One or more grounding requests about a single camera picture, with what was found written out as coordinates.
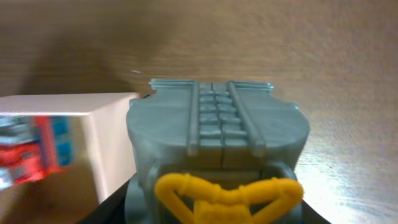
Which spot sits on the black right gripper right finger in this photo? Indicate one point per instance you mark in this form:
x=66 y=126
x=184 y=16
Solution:
x=310 y=216

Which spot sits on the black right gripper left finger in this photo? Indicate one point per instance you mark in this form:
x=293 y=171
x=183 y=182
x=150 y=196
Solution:
x=110 y=211

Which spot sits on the red fire truck grey top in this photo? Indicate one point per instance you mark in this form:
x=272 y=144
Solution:
x=33 y=147

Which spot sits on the fire truck with yellow ladder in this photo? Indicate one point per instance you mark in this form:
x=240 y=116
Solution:
x=232 y=133

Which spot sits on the pink cardboard box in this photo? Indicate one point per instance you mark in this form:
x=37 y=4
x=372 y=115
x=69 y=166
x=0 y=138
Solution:
x=103 y=158

